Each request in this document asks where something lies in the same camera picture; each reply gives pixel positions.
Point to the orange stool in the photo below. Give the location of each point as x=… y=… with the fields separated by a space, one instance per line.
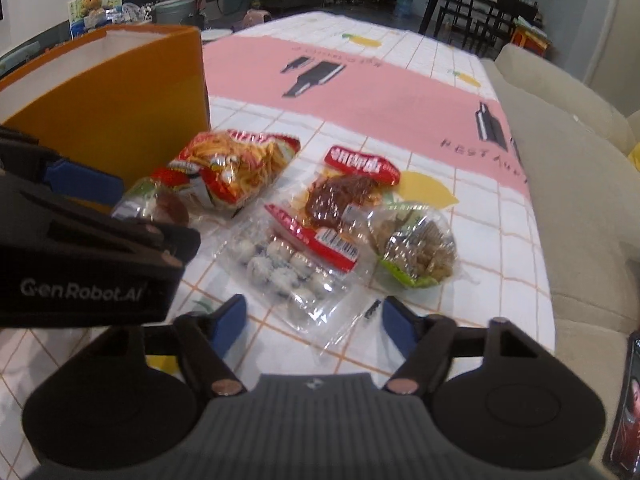
x=532 y=37

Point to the grey bin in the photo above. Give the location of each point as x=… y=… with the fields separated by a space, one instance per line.
x=177 y=12

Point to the yellow pillow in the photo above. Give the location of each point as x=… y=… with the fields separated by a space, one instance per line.
x=635 y=155

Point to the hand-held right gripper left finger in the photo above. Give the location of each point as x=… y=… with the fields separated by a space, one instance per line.
x=229 y=322

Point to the clear packet with brown snack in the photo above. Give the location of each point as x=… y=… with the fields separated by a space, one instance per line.
x=165 y=205

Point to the blue water jug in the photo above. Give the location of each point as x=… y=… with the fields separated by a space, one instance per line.
x=404 y=5

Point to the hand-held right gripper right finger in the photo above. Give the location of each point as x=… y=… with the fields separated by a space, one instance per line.
x=400 y=325

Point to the orange cardboard box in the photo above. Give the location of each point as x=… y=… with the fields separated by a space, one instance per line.
x=125 y=100

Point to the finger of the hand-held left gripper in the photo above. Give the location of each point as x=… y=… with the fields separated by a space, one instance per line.
x=85 y=182
x=100 y=235

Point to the teddy bear picture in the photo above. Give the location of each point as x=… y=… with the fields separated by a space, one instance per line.
x=95 y=10

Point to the pink space heater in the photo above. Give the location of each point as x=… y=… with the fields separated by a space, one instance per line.
x=257 y=17

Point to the assorted small trinkets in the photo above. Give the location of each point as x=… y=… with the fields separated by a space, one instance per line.
x=135 y=12

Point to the green packet of brown snack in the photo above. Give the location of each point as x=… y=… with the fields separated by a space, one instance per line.
x=417 y=245

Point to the black dining chair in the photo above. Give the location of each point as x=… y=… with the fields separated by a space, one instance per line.
x=470 y=25
x=515 y=12

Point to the red yellow fries snack bag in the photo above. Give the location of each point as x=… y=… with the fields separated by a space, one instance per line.
x=235 y=165

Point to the beige sofa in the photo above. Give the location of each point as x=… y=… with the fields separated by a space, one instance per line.
x=575 y=210

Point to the clear packet of white balls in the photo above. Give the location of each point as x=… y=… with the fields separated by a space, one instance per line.
x=285 y=265

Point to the red label dark meat packet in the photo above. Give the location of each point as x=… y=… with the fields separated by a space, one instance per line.
x=340 y=195

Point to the white round rolling stool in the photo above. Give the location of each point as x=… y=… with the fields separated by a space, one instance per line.
x=217 y=35

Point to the smartphone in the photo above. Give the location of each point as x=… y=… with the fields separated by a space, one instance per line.
x=627 y=410

